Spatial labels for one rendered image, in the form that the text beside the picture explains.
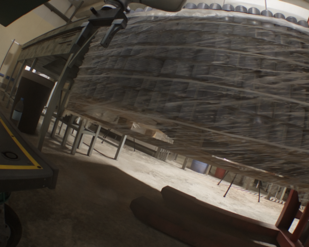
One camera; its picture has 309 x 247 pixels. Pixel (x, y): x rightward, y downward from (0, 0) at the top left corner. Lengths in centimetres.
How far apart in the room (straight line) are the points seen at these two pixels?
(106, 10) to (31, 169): 53
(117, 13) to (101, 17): 6
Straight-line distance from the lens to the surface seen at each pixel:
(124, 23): 54
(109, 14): 58
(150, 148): 355
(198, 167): 365
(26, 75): 171
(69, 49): 137
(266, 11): 90
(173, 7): 65
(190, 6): 93
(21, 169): 30
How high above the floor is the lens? 46
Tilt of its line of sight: 4 degrees up
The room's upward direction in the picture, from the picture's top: 20 degrees clockwise
